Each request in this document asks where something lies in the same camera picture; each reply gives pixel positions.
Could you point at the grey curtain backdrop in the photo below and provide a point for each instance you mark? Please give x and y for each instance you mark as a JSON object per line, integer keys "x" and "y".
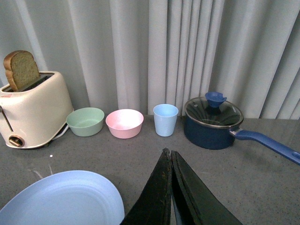
{"x": 136, "y": 54}

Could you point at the light blue plastic plate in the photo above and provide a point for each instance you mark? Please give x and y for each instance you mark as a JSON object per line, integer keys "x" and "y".
{"x": 66, "y": 198}

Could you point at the light blue plastic cup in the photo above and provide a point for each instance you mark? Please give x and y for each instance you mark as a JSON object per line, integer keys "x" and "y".
{"x": 165, "y": 117}

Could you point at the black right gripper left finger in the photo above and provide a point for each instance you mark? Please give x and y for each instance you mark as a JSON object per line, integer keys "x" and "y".
{"x": 153, "y": 207}

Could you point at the pink plastic bowl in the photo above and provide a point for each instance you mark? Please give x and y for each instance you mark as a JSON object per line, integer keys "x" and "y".
{"x": 125, "y": 123}

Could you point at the cream white toaster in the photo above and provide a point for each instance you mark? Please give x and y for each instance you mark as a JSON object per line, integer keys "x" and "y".
{"x": 33, "y": 117}

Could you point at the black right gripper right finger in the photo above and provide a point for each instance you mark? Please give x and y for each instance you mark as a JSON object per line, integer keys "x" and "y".
{"x": 194, "y": 203}

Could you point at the green plastic bowl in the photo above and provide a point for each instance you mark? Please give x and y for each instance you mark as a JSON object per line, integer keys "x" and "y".
{"x": 86, "y": 122}

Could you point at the brown bread slice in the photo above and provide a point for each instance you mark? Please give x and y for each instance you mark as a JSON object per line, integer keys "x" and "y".
{"x": 20, "y": 69}

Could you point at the glass pot lid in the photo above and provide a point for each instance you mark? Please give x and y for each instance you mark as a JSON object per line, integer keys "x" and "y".
{"x": 213, "y": 110}

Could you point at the dark blue saucepan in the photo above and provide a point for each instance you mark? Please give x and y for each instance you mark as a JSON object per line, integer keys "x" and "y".
{"x": 217, "y": 138}

